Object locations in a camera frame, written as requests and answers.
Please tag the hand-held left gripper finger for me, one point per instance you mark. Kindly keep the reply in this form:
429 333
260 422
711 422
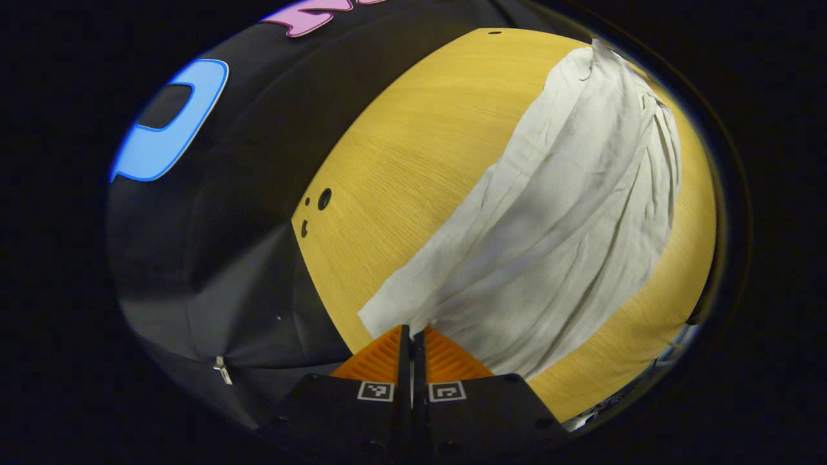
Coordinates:
404 387
418 387

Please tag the single metal clip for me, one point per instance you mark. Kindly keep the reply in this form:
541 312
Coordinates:
221 370

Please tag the black backdrop cloth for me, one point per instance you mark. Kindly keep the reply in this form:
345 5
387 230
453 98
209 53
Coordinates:
245 213

